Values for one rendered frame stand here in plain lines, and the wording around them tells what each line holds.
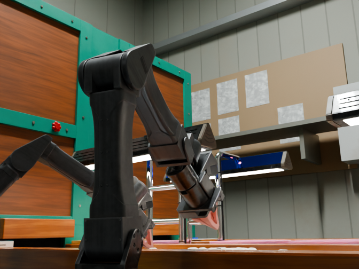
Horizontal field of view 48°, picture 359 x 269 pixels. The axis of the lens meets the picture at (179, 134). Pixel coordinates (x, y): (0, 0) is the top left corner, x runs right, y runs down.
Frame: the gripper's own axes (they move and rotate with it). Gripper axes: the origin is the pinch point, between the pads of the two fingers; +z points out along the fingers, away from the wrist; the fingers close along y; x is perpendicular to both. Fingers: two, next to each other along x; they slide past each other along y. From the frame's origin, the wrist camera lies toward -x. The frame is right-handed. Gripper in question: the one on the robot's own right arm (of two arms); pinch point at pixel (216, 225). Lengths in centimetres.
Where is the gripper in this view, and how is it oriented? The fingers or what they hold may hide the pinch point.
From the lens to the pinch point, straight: 99.6
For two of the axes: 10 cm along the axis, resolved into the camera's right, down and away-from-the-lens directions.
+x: -3.8, 6.2, -6.8
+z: 4.8, 7.6, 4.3
